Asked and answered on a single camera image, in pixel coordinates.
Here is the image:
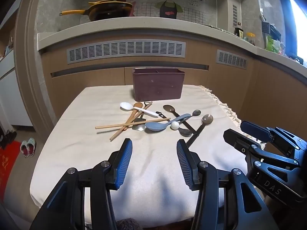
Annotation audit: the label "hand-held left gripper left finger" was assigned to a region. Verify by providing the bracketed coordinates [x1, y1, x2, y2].
[30, 138, 133, 230]

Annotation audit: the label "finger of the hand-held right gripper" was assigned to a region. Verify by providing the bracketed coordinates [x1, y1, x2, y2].
[224, 129, 300, 173]
[240, 121, 307, 154]

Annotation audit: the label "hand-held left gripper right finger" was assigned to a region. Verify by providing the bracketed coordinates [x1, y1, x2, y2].
[177, 139, 280, 230]

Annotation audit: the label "wooden chopstick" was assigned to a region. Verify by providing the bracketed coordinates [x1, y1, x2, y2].
[110, 111, 145, 141]
[95, 117, 171, 129]

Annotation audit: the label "dark translucent spoon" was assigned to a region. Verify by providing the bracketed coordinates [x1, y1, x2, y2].
[171, 110, 202, 122]
[163, 105, 193, 135]
[186, 114, 214, 148]

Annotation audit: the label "white plastic spoon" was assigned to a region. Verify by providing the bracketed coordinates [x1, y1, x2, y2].
[120, 102, 159, 118]

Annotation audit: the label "maroon plastic utensil holder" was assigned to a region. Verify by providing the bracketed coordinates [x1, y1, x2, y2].
[132, 68, 185, 102]

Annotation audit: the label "cream fringed tablecloth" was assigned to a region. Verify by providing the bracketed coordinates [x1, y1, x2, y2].
[30, 84, 267, 230]

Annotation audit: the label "blue-grey plastic spoon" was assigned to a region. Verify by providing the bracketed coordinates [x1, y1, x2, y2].
[145, 113, 191, 133]

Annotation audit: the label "wooden spoon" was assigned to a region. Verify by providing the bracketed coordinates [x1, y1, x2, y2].
[119, 102, 144, 132]

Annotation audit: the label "dark fuzzy cloth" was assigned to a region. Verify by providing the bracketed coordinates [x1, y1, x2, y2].
[116, 218, 142, 230]

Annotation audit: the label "small grey vent grille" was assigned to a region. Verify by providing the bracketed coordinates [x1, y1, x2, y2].
[216, 49, 247, 70]

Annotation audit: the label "green plastic bag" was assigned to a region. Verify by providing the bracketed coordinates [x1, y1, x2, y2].
[265, 36, 281, 52]

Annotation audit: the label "black perforated rack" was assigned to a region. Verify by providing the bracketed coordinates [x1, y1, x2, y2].
[262, 21, 281, 41]

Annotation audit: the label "large grey vent grille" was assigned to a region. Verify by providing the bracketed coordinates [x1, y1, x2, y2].
[66, 39, 187, 64]

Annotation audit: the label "red floor mat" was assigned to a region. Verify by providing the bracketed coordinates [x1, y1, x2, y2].
[0, 141, 22, 197]

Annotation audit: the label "dark shoes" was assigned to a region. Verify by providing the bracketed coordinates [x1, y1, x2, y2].
[0, 129, 18, 149]

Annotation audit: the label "white cabinet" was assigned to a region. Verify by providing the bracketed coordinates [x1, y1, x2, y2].
[0, 50, 33, 127]

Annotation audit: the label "speckled kitchen countertop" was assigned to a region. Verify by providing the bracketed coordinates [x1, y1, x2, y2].
[37, 16, 307, 68]

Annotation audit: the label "metal spoon with black handle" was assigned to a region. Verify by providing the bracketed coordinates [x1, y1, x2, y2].
[132, 102, 152, 131]

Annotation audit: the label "grey wall grille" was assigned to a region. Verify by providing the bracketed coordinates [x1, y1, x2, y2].
[232, 4, 241, 27]

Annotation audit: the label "yellow-handled frying pan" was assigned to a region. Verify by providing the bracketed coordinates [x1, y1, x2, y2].
[59, 0, 133, 21]

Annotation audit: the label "cartoon wall sticker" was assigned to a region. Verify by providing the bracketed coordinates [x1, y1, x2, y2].
[96, 0, 207, 20]

